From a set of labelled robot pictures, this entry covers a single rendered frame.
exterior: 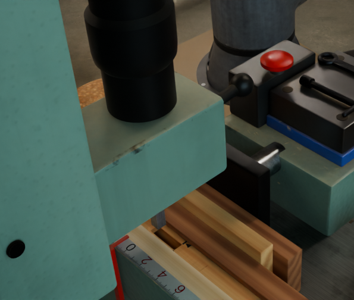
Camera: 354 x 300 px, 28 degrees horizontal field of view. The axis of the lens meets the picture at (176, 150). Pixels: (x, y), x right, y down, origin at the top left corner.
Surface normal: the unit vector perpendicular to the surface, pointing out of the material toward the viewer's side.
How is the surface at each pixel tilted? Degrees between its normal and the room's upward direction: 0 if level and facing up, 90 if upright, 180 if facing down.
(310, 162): 0
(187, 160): 90
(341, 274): 0
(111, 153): 0
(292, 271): 90
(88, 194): 90
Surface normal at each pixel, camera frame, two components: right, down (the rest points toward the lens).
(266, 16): 0.23, 0.63
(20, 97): 0.65, 0.44
